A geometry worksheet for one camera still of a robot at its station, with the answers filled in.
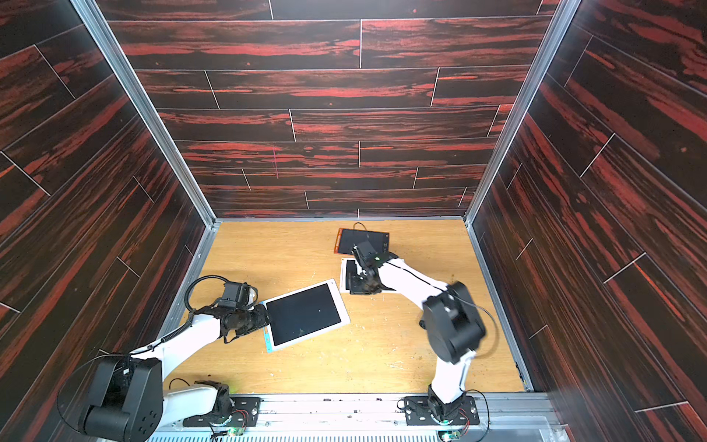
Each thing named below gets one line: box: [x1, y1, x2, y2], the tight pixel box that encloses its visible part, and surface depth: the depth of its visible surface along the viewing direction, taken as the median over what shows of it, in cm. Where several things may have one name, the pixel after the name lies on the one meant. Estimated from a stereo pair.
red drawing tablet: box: [334, 227, 391, 256], surface depth 117 cm
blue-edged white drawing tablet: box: [259, 279, 351, 354], surface depth 97 cm
